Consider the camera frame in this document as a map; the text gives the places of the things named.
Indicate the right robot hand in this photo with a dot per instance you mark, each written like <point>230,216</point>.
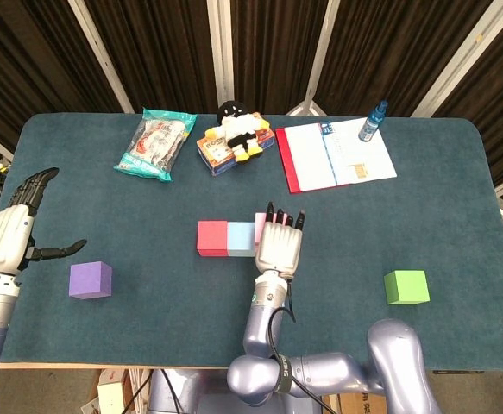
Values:
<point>279,250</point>

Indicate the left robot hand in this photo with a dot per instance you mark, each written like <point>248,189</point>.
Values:
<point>5,241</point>

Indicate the light blue foam cube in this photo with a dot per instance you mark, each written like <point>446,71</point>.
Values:
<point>240,239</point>

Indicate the red foam cube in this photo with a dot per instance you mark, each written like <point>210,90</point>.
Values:
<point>212,237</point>

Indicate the purple foam cube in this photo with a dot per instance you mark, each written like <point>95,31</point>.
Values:
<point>89,280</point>

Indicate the green foam cube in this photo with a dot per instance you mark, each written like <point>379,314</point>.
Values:
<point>406,286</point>

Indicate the open red folder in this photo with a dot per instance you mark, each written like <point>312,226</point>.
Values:
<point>341,159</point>

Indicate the blue cardboard box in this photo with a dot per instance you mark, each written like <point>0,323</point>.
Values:
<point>216,157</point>

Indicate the penguin plush toy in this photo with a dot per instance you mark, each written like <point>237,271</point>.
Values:
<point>240,131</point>

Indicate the teal felt table mat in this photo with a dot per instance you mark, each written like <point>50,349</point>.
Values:
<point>147,319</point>

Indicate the blue spray bottle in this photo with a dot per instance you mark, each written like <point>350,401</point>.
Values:
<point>369,127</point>

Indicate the teal snack bag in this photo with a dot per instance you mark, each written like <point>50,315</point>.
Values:
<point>156,144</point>

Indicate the lavender robot torso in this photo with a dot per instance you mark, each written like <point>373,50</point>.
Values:
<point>182,392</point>

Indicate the brown cardboard box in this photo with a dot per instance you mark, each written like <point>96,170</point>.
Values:
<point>363,403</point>

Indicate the white carton box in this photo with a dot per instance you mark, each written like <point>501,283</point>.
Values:
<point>111,394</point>

